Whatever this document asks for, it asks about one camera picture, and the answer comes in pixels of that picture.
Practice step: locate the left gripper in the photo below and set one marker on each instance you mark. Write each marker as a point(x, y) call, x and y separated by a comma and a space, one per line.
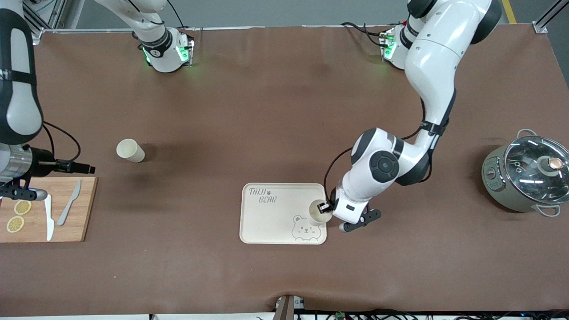
point(326, 207)

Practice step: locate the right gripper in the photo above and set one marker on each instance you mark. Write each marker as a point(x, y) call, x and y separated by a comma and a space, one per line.
point(41, 158)

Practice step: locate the white IKEA cup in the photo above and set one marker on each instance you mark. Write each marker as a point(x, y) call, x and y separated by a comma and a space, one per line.
point(320, 218)
point(130, 150)

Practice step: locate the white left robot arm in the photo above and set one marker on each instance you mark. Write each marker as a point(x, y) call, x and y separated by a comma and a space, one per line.
point(433, 58)

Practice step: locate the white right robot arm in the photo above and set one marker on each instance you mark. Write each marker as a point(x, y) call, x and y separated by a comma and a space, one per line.
point(18, 102)

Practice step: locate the cream bear print tray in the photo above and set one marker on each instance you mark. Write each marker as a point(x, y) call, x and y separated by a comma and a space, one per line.
point(271, 222)

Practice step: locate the grey plastic knife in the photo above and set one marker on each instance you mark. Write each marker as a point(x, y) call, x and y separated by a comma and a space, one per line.
point(67, 209)

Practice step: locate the wooden cutting board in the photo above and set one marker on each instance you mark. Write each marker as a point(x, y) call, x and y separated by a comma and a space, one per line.
point(84, 209)

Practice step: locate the white plastic knife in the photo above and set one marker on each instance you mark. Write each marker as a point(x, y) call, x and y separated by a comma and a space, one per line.
point(49, 220)

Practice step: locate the lemon slice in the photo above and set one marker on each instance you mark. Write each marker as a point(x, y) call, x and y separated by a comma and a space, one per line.
point(22, 207)
point(15, 224)

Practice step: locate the grey table edge clamp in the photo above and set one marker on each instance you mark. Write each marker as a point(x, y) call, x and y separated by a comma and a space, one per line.
point(288, 306)

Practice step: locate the brown table mat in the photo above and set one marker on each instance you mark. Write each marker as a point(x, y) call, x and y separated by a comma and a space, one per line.
point(222, 111)

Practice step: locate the sage green electric pot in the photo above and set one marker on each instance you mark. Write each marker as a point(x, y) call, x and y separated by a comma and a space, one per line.
point(498, 191)

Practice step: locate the glass pot lid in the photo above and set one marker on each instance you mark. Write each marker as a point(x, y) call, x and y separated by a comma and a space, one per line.
point(533, 173)

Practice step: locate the aluminium frame profile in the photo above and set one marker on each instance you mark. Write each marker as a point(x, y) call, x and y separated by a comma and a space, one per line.
point(549, 15)
point(49, 15)

